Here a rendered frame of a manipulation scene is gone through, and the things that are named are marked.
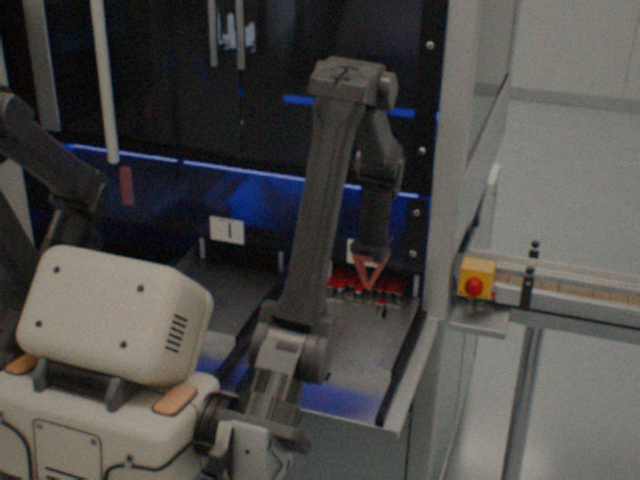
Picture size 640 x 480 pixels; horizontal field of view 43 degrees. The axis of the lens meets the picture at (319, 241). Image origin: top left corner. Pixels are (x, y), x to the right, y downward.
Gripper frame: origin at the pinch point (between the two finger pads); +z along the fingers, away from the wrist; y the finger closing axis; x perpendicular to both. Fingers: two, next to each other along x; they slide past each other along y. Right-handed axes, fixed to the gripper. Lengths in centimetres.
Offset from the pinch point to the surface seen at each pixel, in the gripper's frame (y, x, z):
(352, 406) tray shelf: -9.1, -1.1, 22.1
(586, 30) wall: 486, -39, -16
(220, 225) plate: 24.7, 41.9, 2.5
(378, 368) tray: 0.1, -3.7, 17.9
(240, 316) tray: 13.0, 31.4, 19.0
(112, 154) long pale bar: 16, 65, -14
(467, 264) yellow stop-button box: 24.8, -16.4, 1.9
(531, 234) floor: 268, -27, 71
